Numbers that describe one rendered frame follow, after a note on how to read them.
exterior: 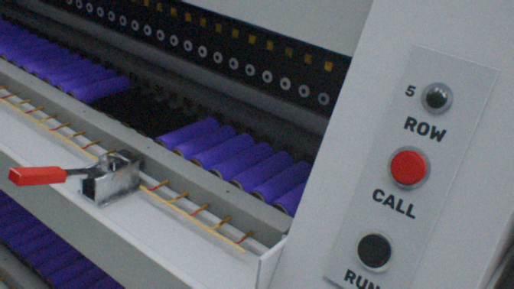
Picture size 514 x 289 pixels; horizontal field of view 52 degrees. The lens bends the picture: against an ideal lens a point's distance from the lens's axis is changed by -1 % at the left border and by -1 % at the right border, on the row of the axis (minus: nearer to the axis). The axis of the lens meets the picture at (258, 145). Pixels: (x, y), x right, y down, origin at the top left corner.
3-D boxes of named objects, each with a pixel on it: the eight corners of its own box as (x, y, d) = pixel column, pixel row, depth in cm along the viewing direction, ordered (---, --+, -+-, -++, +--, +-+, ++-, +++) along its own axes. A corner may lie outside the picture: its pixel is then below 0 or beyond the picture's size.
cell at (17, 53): (61, 60, 60) (8, 73, 56) (52, 56, 61) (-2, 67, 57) (60, 45, 59) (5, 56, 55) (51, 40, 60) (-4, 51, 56)
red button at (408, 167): (415, 191, 24) (429, 158, 23) (384, 176, 24) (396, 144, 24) (421, 189, 24) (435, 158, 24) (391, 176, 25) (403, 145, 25)
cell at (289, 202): (333, 195, 42) (286, 231, 37) (314, 186, 43) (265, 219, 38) (338, 176, 41) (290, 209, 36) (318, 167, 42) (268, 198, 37)
